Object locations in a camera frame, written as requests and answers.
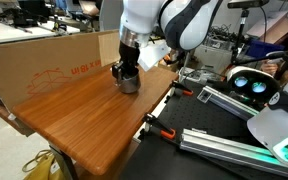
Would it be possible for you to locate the aluminium extrusion rail with bracket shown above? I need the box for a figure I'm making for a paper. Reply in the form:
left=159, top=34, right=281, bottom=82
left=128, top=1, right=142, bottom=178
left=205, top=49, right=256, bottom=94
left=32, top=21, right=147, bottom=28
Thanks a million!
left=179, top=127, right=288, bottom=180

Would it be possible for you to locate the yellow bag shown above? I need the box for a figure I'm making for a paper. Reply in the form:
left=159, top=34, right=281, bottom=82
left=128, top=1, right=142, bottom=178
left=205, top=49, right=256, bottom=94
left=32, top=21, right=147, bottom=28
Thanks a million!
left=21, top=148, right=66, bottom=180

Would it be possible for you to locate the white robot base black band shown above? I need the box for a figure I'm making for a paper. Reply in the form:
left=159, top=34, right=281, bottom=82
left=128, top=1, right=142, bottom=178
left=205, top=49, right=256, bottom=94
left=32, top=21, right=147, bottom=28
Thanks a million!
left=246, top=63, right=288, bottom=170

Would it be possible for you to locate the black camera bar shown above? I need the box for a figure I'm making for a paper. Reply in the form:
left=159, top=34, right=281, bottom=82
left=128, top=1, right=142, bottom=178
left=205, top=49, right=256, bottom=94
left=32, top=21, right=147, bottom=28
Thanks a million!
left=226, top=0, right=271, bottom=10

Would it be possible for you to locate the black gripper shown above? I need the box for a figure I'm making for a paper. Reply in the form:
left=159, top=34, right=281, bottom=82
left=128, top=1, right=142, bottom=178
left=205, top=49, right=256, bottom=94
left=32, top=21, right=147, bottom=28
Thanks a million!
left=118, top=41, right=141, bottom=78

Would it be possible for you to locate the white work table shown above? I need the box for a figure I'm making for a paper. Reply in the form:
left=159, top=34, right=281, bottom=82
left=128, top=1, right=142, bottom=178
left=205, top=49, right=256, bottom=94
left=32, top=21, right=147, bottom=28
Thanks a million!
left=0, top=20, right=82, bottom=47

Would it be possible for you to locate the flat cardboard box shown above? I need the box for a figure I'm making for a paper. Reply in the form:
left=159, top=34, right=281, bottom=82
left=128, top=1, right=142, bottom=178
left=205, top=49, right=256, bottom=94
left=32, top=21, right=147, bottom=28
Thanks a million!
left=246, top=9, right=288, bottom=47

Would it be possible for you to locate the white paper tag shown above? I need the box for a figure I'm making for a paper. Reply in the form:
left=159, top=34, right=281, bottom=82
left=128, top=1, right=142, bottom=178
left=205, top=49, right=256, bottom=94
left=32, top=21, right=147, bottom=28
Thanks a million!
left=137, top=39, right=172, bottom=73

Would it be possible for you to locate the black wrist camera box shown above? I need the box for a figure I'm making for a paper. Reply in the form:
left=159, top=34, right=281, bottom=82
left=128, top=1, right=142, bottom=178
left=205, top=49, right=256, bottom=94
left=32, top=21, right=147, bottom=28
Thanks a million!
left=111, top=62, right=125, bottom=84

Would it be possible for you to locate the long aluminium extrusion rail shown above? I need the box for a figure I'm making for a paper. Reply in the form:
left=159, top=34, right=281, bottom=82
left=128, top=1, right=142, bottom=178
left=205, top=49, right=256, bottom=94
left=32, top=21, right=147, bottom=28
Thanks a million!
left=196, top=85, right=264, bottom=122

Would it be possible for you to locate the silver metal pot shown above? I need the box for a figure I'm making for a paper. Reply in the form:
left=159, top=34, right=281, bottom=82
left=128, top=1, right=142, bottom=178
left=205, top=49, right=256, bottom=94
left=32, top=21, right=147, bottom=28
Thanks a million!
left=115, top=66, right=142, bottom=95

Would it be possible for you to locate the brown printed cardboard barrier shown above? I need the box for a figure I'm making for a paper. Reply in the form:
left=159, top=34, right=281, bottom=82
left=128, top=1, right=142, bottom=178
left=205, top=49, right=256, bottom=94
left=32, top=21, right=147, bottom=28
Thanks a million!
left=0, top=29, right=122, bottom=113

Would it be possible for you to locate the white vr headset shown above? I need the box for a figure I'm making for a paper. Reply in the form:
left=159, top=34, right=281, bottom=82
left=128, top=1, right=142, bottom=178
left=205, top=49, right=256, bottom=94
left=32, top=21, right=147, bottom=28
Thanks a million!
left=225, top=65, right=282, bottom=107

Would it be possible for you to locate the black tripod stand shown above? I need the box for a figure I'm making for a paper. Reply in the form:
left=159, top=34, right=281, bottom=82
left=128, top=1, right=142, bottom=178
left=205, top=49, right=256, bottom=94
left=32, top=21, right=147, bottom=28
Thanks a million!
left=229, top=7, right=288, bottom=68

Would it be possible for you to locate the black table leg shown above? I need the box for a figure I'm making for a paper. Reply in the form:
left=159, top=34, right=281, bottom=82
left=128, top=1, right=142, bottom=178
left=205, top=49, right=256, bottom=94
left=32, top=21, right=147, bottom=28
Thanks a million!
left=48, top=143, right=80, bottom=180

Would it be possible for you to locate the blue plastic bin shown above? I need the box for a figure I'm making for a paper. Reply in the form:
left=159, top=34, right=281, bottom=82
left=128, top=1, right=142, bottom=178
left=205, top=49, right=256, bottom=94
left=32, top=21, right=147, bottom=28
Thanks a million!
left=245, top=38, right=287, bottom=58

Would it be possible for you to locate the black perforated breadboard table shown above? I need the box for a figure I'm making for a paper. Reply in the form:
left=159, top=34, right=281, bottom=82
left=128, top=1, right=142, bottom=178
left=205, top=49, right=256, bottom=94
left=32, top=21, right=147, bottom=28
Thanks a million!
left=118, top=79, right=288, bottom=180

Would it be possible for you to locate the black clamp orange handle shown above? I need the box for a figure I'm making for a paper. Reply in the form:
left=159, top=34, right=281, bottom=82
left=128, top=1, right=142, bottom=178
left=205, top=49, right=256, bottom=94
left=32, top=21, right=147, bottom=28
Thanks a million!
left=141, top=112, right=178, bottom=141
left=169, top=80, right=195, bottom=98

